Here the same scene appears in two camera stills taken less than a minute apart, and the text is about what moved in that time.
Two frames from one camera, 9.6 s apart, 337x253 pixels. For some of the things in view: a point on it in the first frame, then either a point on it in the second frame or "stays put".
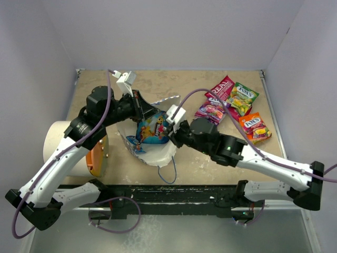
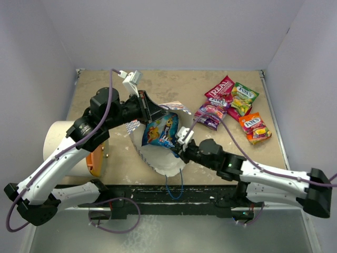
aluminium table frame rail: (261, 73) stays put
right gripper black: (174, 136) to (184, 154)
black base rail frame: (121, 200) stays put
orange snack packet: (255, 128) stays put
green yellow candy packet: (241, 98) stays put
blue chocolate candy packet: (138, 147) to (169, 133)
